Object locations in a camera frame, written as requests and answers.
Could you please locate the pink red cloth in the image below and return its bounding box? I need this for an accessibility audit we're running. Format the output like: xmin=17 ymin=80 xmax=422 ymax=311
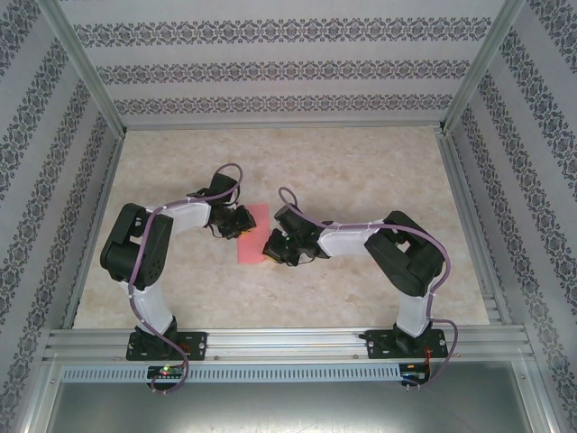
xmin=236 ymin=202 xmax=271 ymax=266

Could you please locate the grey metal panel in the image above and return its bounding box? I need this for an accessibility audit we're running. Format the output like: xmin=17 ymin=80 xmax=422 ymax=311
xmin=26 ymin=358 xmax=555 ymax=433

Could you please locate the circuit board with green light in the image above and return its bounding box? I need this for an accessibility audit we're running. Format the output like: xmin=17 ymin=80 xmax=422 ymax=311
xmin=147 ymin=365 xmax=187 ymax=379

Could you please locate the small circuit board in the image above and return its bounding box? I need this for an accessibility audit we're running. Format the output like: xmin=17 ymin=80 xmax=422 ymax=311
xmin=400 ymin=363 xmax=429 ymax=384

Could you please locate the aluminium mounting rail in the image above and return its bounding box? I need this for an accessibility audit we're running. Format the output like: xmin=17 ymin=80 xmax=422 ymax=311
xmin=42 ymin=324 xmax=536 ymax=362

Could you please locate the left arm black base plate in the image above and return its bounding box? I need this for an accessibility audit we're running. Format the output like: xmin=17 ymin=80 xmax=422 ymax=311
xmin=125 ymin=331 xmax=209 ymax=362

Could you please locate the slotted grey cable duct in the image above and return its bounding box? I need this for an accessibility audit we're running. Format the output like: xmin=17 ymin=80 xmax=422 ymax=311
xmin=60 ymin=364 xmax=402 ymax=382

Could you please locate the aluminium side rail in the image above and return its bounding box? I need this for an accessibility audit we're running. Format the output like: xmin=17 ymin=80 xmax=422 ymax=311
xmin=60 ymin=130 xmax=127 ymax=330
xmin=435 ymin=128 xmax=513 ymax=326

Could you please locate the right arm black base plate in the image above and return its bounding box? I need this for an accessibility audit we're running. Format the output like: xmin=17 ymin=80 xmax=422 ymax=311
xmin=364 ymin=328 xmax=450 ymax=361

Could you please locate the aluminium frame post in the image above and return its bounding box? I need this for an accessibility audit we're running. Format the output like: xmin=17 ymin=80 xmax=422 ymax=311
xmin=38 ymin=0 xmax=128 ymax=136
xmin=439 ymin=0 xmax=527 ymax=134

